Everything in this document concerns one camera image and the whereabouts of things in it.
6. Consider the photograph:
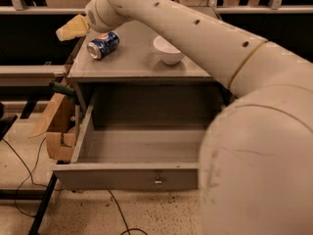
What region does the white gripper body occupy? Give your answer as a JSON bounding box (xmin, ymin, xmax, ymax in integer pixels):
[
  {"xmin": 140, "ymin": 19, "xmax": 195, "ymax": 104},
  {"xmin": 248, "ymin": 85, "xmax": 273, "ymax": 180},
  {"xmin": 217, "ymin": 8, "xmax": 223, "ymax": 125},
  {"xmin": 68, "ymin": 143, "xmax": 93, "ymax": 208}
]
[{"xmin": 85, "ymin": 0, "xmax": 131, "ymax": 32}]

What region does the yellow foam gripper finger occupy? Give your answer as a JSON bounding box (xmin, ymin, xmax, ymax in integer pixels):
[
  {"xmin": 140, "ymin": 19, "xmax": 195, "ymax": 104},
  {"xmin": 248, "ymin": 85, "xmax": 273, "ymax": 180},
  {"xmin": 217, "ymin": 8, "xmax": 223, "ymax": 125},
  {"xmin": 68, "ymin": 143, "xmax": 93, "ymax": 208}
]
[{"xmin": 56, "ymin": 15, "xmax": 89, "ymax": 41}]

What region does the blue pepsi can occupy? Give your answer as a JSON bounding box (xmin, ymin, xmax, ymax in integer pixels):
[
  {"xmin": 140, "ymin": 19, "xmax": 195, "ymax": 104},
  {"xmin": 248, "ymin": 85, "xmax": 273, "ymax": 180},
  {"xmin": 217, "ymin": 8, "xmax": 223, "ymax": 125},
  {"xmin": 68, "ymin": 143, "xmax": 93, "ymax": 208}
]
[{"xmin": 87, "ymin": 31, "xmax": 119, "ymax": 60}]

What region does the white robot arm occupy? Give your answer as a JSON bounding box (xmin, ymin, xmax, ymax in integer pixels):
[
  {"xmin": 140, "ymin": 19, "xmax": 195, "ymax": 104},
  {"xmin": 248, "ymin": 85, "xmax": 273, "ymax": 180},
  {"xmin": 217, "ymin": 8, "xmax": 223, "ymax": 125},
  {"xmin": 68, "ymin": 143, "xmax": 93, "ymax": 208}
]
[{"xmin": 57, "ymin": 0, "xmax": 313, "ymax": 235}]

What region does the grey open top drawer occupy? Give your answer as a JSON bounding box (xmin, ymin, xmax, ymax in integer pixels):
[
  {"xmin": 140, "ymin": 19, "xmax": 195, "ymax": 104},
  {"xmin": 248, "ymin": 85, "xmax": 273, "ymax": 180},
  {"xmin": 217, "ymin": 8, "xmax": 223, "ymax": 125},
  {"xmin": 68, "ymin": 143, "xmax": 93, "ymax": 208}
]
[{"xmin": 54, "ymin": 105, "xmax": 209, "ymax": 191}]

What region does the grey cabinet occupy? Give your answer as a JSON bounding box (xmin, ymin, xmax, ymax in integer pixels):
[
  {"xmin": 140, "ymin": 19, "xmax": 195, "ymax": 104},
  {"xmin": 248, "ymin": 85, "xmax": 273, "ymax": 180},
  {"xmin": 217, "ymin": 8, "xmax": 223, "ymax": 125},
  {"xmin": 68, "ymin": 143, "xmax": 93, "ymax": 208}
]
[{"xmin": 68, "ymin": 22, "xmax": 235, "ymax": 118}]

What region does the white ceramic bowl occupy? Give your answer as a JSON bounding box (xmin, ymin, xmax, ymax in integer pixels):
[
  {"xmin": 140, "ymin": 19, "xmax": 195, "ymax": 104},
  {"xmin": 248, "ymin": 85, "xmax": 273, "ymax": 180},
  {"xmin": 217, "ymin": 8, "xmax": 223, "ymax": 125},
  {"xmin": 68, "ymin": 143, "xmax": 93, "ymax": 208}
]
[{"xmin": 154, "ymin": 35, "xmax": 185, "ymax": 65}]

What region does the brown cardboard box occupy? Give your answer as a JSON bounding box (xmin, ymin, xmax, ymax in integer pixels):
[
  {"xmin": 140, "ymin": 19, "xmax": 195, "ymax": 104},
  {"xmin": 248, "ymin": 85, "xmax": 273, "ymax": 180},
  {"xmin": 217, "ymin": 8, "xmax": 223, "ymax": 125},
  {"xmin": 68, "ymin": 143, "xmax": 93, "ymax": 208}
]
[{"xmin": 28, "ymin": 78, "xmax": 76, "ymax": 162}]

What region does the green handled tool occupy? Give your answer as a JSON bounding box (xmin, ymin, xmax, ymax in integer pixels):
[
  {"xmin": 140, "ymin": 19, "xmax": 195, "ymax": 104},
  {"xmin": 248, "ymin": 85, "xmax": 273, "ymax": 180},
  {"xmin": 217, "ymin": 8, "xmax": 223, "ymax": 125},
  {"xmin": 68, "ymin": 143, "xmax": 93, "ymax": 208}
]
[{"xmin": 49, "ymin": 81, "xmax": 75, "ymax": 98}]

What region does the black thin cable left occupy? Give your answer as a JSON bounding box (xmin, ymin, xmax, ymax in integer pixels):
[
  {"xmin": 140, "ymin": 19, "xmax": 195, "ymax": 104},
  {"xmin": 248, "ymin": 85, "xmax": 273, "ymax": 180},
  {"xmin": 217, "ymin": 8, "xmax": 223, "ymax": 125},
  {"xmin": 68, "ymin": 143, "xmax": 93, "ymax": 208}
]
[{"xmin": 0, "ymin": 136, "xmax": 65, "ymax": 218}]

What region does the black metal frame leg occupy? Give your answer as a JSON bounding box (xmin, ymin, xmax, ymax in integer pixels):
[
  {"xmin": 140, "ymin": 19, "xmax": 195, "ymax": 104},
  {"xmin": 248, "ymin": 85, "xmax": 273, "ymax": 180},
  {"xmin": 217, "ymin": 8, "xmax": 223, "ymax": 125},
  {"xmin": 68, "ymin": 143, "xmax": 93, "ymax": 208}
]
[{"xmin": 28, "ymin": 174, "xmax": 57, "ymax": 235}]

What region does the black floor cable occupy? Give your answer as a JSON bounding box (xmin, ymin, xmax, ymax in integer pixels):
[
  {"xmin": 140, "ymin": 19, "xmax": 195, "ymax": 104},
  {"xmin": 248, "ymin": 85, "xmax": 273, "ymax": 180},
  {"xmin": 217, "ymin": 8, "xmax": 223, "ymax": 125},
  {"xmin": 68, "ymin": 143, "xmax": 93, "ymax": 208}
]
[{"xmin": 107, "ymin": 189, "xmax": 150, "ymax": 235}]

